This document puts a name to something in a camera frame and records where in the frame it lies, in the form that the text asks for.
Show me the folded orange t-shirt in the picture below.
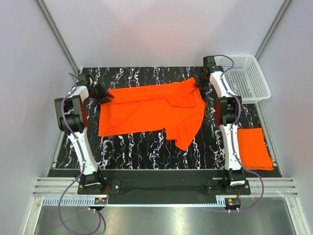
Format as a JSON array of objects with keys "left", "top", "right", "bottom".
[{"left": 237, "top": 128, "right": 273, "bottom": 171}]

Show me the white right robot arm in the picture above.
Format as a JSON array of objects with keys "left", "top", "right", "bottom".
[{"left": 196, "top": 55, "right": 246, "bottom": 196}]

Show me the white plastic mesh basket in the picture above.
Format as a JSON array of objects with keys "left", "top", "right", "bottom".
[{"left": 215, "top": 55, "right": 271, "bottom": 104}]

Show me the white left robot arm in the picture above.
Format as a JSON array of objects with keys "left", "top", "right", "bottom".
[{"left": 54, "top": 73, "right": 114, "bottom": 194}]

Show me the white slotted cable duct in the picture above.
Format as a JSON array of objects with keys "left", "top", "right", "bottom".
[{"left": 43, "top": 196, "right": 108, "bottom": 207}]

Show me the orange t-shirt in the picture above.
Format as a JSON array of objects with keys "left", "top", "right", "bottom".
[
  {"left": 237, "top": 128, "right": 273, "bottom": 171},
  {"left": 98, "top": 77, "right": 206, "bottom": 151}
]

